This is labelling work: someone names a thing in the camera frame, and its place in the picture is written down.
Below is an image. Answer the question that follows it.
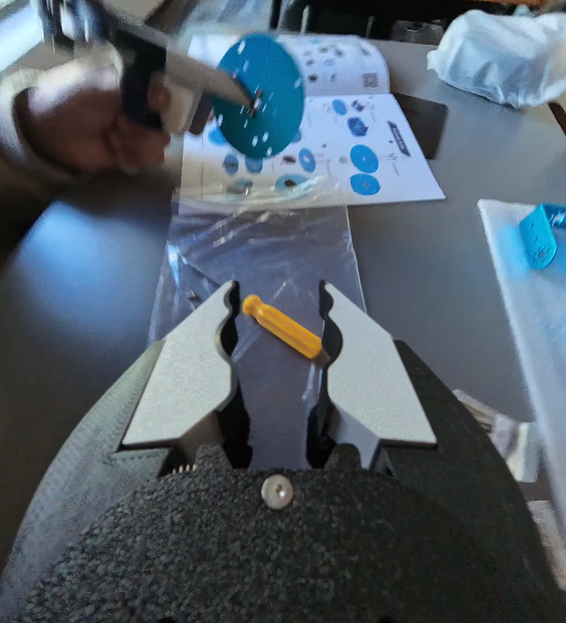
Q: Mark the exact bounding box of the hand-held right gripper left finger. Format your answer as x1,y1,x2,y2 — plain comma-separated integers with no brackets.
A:
122,281,240,452

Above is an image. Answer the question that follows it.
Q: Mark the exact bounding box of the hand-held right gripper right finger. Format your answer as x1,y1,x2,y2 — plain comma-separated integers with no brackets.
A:
321,282,437,469

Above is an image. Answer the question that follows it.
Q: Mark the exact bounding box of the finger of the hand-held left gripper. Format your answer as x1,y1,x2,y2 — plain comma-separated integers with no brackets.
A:
165,46,255,106

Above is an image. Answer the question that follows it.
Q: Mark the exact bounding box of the blue round metal disc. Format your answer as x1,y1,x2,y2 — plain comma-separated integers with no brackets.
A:
212,32,306,159

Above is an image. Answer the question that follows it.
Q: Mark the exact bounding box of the orange handle screwdriver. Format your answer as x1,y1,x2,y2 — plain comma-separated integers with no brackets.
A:
242,294,331,364

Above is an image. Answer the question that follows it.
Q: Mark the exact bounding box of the grey desk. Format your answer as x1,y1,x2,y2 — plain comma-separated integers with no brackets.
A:
0,34,566,536

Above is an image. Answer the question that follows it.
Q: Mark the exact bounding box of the person's left hand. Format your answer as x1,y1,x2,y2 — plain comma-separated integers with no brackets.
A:
15,54,172,176

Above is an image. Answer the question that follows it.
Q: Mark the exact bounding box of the pile of small screw bags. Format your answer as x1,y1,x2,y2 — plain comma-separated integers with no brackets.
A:
452,389,542,483

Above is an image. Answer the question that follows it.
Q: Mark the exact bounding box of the clear plastic bag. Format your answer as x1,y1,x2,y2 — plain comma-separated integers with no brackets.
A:
149,202,367,406

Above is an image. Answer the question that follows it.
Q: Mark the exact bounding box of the white foam sheet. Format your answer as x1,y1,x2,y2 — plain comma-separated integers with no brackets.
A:
477,198,566,581

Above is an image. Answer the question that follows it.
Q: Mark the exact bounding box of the assembly guide booklet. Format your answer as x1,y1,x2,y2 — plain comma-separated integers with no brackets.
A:
180,33,447,208

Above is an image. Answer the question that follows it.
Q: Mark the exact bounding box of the black flat pad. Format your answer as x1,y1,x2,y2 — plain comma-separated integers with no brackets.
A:
394,92,449,161

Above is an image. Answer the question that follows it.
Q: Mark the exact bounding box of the white plastic bag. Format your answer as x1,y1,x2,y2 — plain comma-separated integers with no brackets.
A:
426,9,566,108

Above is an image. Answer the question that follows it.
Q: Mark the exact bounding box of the large blue U bracket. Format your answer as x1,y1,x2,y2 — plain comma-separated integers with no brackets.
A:
518,202,566,271

